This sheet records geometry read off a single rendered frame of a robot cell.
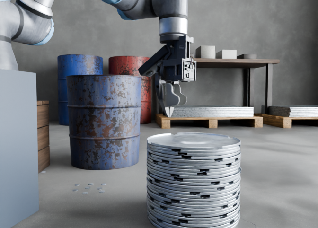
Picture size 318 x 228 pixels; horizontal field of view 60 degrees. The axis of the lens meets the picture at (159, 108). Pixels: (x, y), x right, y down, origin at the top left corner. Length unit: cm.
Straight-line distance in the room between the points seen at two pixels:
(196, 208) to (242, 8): 415
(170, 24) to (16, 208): 68
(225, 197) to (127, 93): 82
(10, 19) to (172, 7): 49
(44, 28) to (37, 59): 337
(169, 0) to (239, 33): 389
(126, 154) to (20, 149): 68
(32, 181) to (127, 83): 69
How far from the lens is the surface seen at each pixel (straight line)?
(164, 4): 74
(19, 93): 91
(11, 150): 90
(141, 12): 77
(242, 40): 460
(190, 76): 72
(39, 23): 102
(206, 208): 79
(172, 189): 80
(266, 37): 478
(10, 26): 97
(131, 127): 147
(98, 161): 144
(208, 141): 85
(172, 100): 72
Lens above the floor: 38
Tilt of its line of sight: 3 degrees down
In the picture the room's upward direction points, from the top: straight up
